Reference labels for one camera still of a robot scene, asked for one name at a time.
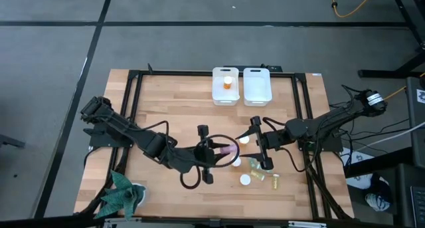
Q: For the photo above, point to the orange pill bottle white cap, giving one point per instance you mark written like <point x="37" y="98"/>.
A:
<point x="244" y="140"/>
<point x="236" y="161"/>
<point x="227" y="82"/>
<point x="245" y="179"/>

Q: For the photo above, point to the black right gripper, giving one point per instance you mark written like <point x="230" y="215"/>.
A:
<point x="272" y="140"/>

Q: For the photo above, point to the black desk leg frame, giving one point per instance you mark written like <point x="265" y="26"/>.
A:
<point x="382" y="73"/>

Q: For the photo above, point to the black frame corner clamp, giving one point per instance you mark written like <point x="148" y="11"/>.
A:
<point x="150" y="68"/>

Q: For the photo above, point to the black computer cabinet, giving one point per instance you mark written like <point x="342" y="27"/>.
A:
<point x="416" y="128"/>

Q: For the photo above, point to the white table label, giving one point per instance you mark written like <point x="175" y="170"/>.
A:
<point x="316" y="74"/>

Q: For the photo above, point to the purple pill bottle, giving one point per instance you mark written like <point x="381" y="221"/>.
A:
<point x="229" y="150"/>

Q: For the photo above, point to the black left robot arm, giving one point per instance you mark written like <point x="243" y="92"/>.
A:
<point x="116" y="123"/>

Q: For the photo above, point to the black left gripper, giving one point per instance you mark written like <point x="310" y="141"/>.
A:
<point x="204" y="155"/>

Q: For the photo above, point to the silver aluminium bar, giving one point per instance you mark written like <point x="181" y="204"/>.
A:
<point x="114" y="224"/>

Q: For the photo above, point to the silver metal bracket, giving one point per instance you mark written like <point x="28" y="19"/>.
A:
<point x="307" y="224"/>

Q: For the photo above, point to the white plastic bin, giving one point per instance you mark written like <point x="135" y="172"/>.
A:
<point x="219" y="98"/>
<point x="257" y="88"/>

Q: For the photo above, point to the black aluminium table frame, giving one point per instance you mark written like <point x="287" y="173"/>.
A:
<point x="199" y="73"/>

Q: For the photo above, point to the green snake plant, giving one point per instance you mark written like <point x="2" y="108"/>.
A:
<point x="121" y="196"/>

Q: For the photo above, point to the teal pill bottle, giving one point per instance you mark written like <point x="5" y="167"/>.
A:
<point x="254" y="163"/>

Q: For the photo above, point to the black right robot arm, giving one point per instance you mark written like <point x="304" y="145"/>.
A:
<point x="332" y="116"/>

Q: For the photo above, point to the white blue printed bag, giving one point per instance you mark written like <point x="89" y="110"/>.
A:
<point x="376" y="201"/>

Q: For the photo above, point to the black power strip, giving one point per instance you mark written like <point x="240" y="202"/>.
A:
<point x="255" y="68"/>

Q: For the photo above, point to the white plant pot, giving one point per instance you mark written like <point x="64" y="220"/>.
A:
<point x="144" y="196"/>

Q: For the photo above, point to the black chair base leg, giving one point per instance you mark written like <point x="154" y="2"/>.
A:
<point x="10" y="141"/>

